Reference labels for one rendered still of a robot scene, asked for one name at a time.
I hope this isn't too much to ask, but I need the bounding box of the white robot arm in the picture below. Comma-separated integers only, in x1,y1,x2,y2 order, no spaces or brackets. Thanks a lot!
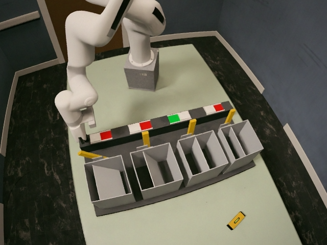
55,0,166,128

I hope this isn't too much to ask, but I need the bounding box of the yellow pocket level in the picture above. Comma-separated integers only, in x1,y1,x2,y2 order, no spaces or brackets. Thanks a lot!
227,211,245,230

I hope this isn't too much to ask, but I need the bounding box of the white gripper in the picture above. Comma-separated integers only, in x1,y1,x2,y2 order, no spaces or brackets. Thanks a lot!
68,123,89,144

